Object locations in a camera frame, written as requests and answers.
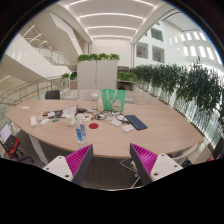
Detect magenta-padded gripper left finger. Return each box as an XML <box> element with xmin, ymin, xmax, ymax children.
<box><xmin>42</xmin><ymin>143</ymin><xmax>94</xmax><ymax>186</ymax></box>

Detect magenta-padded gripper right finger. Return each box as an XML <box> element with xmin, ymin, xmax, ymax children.
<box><xmin>129</xmin><ymin>143</ymin><xmax>184</xmax><ymax>186</ymax></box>

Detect clear blue-label water bottle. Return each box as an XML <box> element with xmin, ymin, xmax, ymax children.
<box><xmin>74</xmin><ymin>114</ymin><xmax>88</xmax><ymax>145</ymax></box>

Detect small white packet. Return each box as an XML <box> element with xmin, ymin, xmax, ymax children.
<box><xmin>121</xmin><ymin>123</ymin><xmax>135</xmax><ymax>133</ymax></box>
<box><xmin>109</xmin><ymin>118</ymin><xmax>123</xmax><ymax>127</ymax></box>

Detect red and black office chair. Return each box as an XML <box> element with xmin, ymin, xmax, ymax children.
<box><xmin>0</xmin><ymin>133</ymin><xmax>34</xmax><ymax>164</ymax></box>

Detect open paper booklet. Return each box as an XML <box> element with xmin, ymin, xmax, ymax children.
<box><xmin>60</xmin><ymin>105</ymin><xmax>79</xmax><ymax>118</ymax></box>

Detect tall clear shaker bottle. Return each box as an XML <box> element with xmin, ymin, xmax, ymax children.
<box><xmin>90</xmin><ymin>91</ymin><xmax>100</xmax><ymax>111</ymax></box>

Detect green cat-print tote bag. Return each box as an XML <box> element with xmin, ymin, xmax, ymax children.
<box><xmin>101</xmin><ymin>88</ymin><xmax>127</xmax><ymax>112</ymax></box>

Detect row of green hedge plants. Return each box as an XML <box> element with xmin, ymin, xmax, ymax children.
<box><xmin>128</xmin><ymin>56</ymin><xmax>224</xmax><ymax>134</ymax></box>

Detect small potted plants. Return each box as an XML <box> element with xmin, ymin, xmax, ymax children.
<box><xmin>60</xmin><ymin>71</ymin><xmax>78</xmax><ymax>90</ymax></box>

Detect low wooden planter with greenery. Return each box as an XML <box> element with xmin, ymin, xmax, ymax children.
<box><xmin>116</xmin><ymin>70</ymin><xmax>138</xmax><ymax>92</ymax></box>

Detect white cabinet topped with plants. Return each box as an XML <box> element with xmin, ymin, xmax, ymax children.
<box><xmin>76</xmin><ymin>53</ymin><xmax>120</xmax><ymax>92</ymax></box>

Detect ceiling light strips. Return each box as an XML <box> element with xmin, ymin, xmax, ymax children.
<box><xmin>68</xmin><ymin>0</ymin><xmax>155</xmax><ymax>40</ymax></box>

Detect black tangled cables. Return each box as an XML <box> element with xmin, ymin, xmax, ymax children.
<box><xmin>89</xmin><ymin>109</ymin><xmax>129</xmax><ymax>124</ymax></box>

